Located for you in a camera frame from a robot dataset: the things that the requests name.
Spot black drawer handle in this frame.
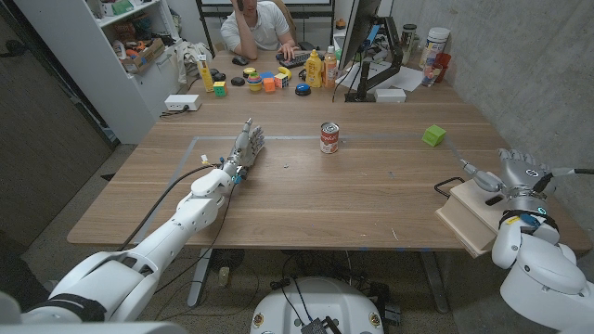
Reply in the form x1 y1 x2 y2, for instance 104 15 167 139
433 176 466 199

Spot red and white soup can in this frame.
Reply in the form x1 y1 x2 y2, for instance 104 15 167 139
319 122 341 155

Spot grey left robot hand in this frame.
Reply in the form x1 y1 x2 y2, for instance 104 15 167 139
221 117 266 176

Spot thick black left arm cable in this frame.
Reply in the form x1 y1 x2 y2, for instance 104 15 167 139
119 162 225 252

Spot white robot torso base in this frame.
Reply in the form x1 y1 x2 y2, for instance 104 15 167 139
250 276 385 334

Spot red cup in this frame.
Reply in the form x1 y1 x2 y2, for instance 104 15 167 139
433 52 452 84

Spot white labelled canister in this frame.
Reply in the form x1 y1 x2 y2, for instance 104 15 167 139
419 26 452 71

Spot black computer monitor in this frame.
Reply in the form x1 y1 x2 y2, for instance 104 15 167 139
337 0 382 71

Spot white paper sheets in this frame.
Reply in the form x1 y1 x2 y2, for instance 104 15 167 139
334 59 424 93

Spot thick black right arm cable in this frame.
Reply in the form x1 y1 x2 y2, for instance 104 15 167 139
533 167 594 195

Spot orange sauce bottle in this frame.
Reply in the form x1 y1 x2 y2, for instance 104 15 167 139
323 45 339 89

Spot small white box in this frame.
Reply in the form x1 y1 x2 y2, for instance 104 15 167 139
374 87 407 104

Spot white cloth bag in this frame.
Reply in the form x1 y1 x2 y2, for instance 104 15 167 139
174 40 213 84

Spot cardboard box with items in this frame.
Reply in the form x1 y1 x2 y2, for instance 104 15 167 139
119 37 166 75

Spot tall yellow carton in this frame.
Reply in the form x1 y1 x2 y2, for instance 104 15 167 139
197 54 215 94

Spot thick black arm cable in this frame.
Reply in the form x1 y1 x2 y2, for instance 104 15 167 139
119 162 225 252
533 167 594 195

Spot white power strip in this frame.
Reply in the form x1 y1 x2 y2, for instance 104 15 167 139
163 94 203 112

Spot black keyboard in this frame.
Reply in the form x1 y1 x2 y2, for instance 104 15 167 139
276 51 313 70

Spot yellow mustard bottle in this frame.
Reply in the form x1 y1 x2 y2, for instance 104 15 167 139
304 48 324 89

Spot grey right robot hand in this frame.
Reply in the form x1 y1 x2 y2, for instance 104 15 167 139
459 148 559 215

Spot light wooden drawer box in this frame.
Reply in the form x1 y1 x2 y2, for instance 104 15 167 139
434 178 512 259

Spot white shelf cabinet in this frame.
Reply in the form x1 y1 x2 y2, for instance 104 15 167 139
12 0 185 146

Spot person in white shirt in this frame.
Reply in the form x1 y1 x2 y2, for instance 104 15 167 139
219 0 301 61

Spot green block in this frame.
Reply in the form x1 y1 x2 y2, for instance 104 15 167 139
421 123 447 148

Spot dark glass jar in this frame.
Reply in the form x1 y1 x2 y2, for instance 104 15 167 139
401 23 419 66

